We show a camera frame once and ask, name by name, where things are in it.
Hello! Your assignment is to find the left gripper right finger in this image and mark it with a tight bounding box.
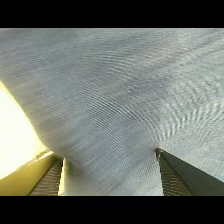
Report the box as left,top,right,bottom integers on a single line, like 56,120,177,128
155,147,224,197

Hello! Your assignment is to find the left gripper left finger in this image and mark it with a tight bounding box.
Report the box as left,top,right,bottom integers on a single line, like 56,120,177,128
0,151,64,197

